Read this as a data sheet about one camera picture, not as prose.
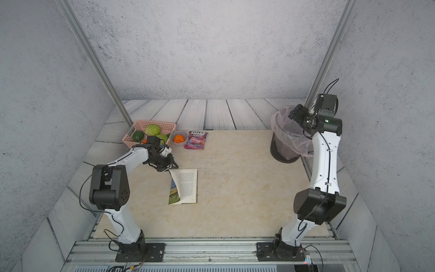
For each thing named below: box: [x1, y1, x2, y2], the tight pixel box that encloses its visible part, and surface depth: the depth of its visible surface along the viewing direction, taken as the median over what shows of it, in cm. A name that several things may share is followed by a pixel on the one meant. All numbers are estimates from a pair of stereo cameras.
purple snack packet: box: [184, 130, 209, 150], surface depth 116 cm
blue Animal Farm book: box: [168, 168, 198, 206], surface depth 93 cm
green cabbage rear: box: [144, 124, 161, 136], surface depth 116 cm
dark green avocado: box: [131, 130, 145, 143], surface depth 117 cm
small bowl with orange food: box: [170, 130, 189, 147], surface depth 111 cm
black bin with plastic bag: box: [269, 106, 314, 164], surface depth 95 cm
